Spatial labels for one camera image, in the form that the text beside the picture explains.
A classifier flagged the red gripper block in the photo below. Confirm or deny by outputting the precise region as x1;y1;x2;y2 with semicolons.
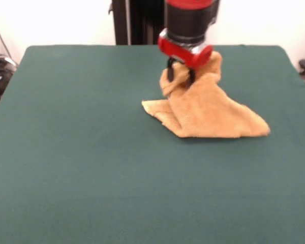
157;28;215;86

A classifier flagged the tan terry towel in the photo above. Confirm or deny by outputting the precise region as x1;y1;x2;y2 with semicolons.
141;52;271;139

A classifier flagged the dark green table cloth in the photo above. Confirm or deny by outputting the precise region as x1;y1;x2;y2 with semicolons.
0;45;305;244

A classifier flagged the black equipment pile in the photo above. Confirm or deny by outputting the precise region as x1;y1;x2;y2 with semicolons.
0;54;17;105

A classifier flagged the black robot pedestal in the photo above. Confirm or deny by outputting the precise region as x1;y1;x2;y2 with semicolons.
109;0;168;46

